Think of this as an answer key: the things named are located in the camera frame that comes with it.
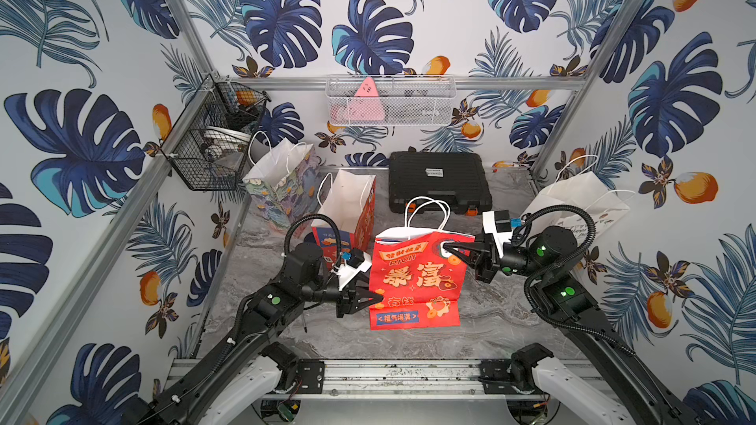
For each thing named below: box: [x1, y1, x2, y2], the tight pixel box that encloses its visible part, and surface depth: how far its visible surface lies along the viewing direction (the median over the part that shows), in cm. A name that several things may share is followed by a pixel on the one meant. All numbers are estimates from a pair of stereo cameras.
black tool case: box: [388, 146, 493, 216], surface depth 112 cm
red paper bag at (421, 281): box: [369, 227, 476, 331], surface depth 65 cm
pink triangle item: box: [348, 76, 385, 122], surface depth 92 cm
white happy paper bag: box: [520, 171, 631, 243], surface depth 84 cm
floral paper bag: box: [242, 138, 327, 236], surface depth 92 cm
